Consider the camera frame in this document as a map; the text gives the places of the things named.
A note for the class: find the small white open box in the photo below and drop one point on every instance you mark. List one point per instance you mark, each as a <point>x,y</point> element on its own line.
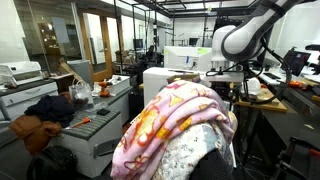
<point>118,85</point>

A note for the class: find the white cabinet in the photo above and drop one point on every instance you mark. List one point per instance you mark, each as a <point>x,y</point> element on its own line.
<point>26,100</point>

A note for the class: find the white box appliance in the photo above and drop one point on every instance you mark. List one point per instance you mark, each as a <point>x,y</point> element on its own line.
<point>153,83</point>

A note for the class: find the clear plastic bag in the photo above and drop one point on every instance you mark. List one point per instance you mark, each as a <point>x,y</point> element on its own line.
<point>81,95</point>

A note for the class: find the orange drill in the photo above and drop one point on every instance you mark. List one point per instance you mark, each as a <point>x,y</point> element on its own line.
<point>104,89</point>

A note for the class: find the black metal frame structure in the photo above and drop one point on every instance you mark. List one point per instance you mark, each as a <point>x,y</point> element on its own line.
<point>115,33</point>

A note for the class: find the orange object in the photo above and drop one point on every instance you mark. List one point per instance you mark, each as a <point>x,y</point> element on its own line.
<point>296,84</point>

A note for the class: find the white desk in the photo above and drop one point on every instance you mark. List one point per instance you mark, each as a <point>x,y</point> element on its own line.
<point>270,77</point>

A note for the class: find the black office chair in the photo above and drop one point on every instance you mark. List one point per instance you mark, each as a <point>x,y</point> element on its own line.
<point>213,166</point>

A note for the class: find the black wallet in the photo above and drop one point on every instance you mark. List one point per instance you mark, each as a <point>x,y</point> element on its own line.
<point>103,112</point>

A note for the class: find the black cart with orange clamps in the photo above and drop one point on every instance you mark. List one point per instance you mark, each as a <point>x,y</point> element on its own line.
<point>296,160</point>

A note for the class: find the brown jacket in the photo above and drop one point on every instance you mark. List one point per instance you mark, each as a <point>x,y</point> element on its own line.
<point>33,133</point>

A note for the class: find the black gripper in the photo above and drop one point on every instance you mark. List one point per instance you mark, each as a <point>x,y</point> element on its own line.
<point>226,90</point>

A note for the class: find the pink patterned fleece blanket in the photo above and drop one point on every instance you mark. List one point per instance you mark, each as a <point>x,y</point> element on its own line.
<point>166,116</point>

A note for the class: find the light wooden table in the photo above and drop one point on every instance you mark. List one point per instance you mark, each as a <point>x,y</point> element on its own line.
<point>266,101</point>

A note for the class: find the wooden door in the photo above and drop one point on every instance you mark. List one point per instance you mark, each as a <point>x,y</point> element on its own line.
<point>106,46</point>

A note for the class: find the open laptop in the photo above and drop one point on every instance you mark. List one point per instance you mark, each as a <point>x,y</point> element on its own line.
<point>295,63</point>

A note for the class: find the black backpack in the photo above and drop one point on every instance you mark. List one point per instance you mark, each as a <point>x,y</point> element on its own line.
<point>51,165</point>

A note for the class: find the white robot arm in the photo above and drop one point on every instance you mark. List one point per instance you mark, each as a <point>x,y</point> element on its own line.
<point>246,36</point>

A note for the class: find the white helmet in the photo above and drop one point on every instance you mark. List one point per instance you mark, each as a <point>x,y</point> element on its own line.
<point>253,86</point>

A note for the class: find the blue floral quilt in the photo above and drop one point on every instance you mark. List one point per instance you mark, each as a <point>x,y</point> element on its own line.
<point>186,150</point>

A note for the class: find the white box with green sticker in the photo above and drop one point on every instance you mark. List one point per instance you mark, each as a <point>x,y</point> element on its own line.
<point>185,56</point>

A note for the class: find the black curtain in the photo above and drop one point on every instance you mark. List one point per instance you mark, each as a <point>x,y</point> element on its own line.
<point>216,20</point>

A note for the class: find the navy cloth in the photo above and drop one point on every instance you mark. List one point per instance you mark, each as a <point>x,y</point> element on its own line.
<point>50,108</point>

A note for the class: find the colourful toy blocks box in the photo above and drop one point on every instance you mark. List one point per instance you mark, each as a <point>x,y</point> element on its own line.
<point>183,77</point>

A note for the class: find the white printer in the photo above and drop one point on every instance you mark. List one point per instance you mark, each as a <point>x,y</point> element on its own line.
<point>20,71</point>

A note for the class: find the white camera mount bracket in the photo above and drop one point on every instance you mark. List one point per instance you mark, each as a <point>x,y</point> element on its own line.
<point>223,77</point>

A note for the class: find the small distant black monitor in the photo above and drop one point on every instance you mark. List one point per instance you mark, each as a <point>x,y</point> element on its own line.
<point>193,41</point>
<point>138,43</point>

